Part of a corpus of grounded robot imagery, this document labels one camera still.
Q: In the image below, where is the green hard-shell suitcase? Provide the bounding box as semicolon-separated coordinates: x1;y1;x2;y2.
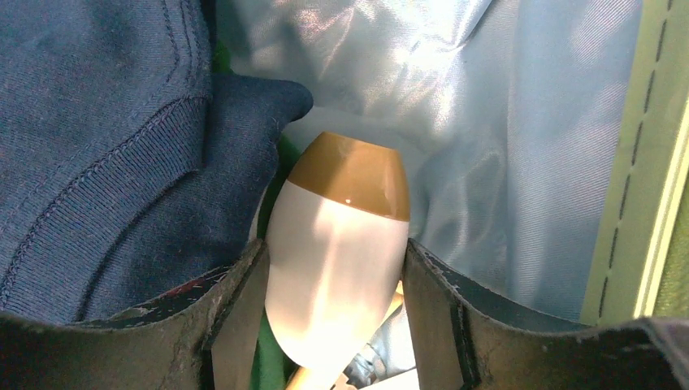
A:
217;1;688;327

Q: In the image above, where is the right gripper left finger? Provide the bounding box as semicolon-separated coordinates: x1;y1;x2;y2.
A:
1;240;269;389

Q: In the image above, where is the navy blue garment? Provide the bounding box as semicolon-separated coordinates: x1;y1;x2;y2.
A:
1;1;313;324

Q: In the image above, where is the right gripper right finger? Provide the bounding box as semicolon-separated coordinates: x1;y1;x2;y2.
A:
402;241;688;389

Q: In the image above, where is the green folded garment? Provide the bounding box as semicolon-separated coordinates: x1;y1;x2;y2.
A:
212;41;299;389

